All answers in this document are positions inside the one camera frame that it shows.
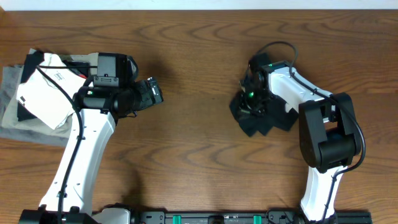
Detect black folded garment red accents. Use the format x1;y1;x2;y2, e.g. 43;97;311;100
17;51;90;121

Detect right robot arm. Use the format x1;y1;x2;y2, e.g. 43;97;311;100
229;59;364;223

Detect grey folded garment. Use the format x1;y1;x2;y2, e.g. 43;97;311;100
1;65;72;146

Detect black t-shirt with logo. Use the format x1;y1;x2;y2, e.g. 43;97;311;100
229;91;299;137

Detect white folded t-shirt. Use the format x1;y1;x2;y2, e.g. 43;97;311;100
16;53;85;129

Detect black cable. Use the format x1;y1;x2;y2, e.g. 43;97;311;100
253;40;367;223
36;64;100;224

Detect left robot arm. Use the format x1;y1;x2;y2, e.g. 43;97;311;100
19;77;164;223

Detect beige folded garment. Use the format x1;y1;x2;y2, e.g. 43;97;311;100
1;49;98;141

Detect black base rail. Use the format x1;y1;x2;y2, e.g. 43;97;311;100
93;203;373;224

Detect left black cable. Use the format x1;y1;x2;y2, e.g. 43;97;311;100
36;64;100;224

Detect right black cable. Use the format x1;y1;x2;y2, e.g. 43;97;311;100
253;40;367;223

